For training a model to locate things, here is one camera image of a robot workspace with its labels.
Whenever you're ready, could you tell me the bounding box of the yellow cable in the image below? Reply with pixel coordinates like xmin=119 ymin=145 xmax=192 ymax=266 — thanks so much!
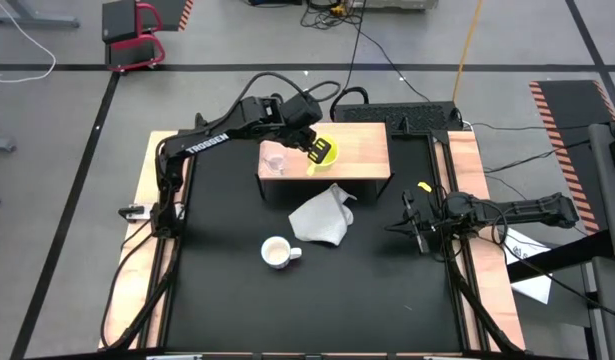
xmin=451 ymin=0 xmax=486 ymax=103

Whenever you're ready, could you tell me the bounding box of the black perforated computer case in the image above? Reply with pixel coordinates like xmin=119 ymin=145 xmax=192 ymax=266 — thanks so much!
xmin=333 ymin=101 xmax=464 ymax=134

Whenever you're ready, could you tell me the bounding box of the white paper sheet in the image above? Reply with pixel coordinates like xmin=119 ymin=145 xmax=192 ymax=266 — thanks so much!
xmin=501 ymin=227 xmax=553 ymax=305

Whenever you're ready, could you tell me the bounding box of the grey flat device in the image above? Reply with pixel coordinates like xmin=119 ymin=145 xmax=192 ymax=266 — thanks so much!
xmin=351 ymin=0 xmax=440 ymax=12

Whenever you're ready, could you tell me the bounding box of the red white patterned mug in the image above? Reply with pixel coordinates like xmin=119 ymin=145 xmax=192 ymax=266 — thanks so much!
xmin=260 ymin=236 xmax=303 ymax=271

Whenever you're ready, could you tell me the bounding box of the black cable harness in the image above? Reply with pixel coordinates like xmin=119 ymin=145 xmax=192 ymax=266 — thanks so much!
xmin=100 ymin=232 xmax=183 ymax=351
xmin=444 ymin=239 xmax=524 ymax=354

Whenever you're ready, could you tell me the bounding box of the tangled black cable bundle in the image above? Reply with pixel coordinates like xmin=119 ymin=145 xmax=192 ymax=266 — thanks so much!
xmin=300 ymin=0 xmax=364 ymax=30

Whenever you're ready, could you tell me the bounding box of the yellow mug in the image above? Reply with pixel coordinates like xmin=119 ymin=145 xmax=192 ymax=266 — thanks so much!
xmin=305 ymin=134 xmax=341 ymax=178

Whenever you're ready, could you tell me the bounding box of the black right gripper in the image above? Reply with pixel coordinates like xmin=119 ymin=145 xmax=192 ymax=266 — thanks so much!
xmin=385 ymin=189 xmax=456 ymax=256

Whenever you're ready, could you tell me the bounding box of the red black step stool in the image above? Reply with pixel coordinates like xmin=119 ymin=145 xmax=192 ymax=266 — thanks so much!
xmin=101 ymin=0 xmax=167 ymax=74

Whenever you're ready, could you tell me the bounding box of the small black orange-striped panel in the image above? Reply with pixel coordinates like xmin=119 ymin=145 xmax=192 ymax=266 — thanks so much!
xmin=151 ymin=0 xmax=195 ymax=32

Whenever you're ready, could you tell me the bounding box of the large black orange-striped ramp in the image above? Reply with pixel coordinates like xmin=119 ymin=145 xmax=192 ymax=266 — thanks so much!
xmin=529 ymin=79 xmax=615 ymax=236

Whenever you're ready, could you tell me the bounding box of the thin black cable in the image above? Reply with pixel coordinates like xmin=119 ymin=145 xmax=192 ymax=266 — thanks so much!
xmin=344 ymin=0 xmax=368 ymax=94
xmin=464 ymin=117 xmax=615 ymax=134
xmin=359 ymin=27 xmax=432 ymax=103

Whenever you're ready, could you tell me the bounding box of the grey table leg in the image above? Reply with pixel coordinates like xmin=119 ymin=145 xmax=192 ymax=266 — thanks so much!
xmin=0 ymin=0 xmax=81 ymax=29

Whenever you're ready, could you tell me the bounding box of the grey waffle cloth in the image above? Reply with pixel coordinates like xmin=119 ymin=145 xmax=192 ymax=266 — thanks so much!
xmin=288 ymin=182 xmax=358 ymax=247

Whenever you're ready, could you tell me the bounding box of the thick black looped cable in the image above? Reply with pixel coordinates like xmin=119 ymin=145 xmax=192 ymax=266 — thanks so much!
xmin=329 ymin=86 xmax=371 ymax=123

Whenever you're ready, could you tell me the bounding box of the black aluminium table frame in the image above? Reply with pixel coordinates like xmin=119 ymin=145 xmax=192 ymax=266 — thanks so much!
xmin=99 ymin=112 xmax=527 ymax=360

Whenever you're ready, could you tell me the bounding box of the clear glass mug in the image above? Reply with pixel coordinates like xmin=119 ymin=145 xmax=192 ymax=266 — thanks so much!
xmin=260 ymin=142 xmax=291 ymax=177

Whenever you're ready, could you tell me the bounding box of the black slanted beam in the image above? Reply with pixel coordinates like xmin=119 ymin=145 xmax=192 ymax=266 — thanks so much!
xmin=506 ymin=232 xmax=615 ymax=284

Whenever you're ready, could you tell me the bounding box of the wooden shelf with black legs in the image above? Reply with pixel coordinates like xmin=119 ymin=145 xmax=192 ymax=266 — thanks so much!
xmin=256 ymin=122 xmax=395 ymax=202

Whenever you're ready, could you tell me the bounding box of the white cable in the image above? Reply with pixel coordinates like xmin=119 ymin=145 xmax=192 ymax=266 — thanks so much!
xmin=0 ymin=0 xmax=58 ymax=84

